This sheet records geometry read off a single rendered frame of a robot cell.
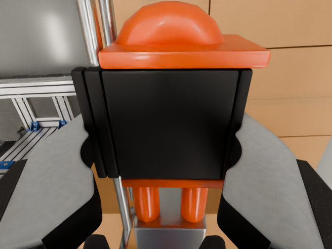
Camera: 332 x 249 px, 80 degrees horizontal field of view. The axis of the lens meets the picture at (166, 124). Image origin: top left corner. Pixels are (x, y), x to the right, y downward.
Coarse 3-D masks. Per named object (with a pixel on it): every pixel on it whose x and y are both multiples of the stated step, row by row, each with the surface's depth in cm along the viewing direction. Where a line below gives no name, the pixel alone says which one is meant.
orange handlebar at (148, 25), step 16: (176, 0) 9; (144, 16) 9; (160, 16) 9; (176, 16) 9; (192, 16) 9; (208, 16) 10; (128, 32) 9; (144, 32) 9; (160, 32) 9; (176, 32) 9; (192, 32) 9; (208, 32) 9; (144, 192) 15; (192, 192) 15; (144, 208) 16; (192, 208) 16
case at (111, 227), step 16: (96, 176) 48; (112, 192) 44; (128, 192) 43; (208, 192) 43; (112, 208) 40; (208, 208) 40; (112, 224) 41; (208, 224) 40; (112, 240) 44; (224, 240) 43
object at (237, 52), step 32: (128, 64) 9; (160, 64) 9; (192, 64) 9; (224, 64) 9; (256, 64) 9; (128, 96) 9; (160, 96) 9; (192, 96) 9; (224, 96) 9; (128, 128) 10; (160, 128) 10; (192, 128) 10; (224, 128) 10; (128, 160) 12; (160, 160) 11; (192, 160) 11; (224, 160) 11
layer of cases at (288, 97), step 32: (96, 0) 65; (128, 0) 65; (160, 0) 65; (192, 0) 65; (224, 0) 65; (256, 0) 65; (288, 0) 65; (320, 0) 65; (224, 32) 70; (256, 32) 70; (288, 32) 70; (320, 32) 70; (288, 64) 76; (320, 64) 75; (256, 96) 83; (288, 96) 82; (320, 96) 82; (288, 128) 91; (320, 128) 90
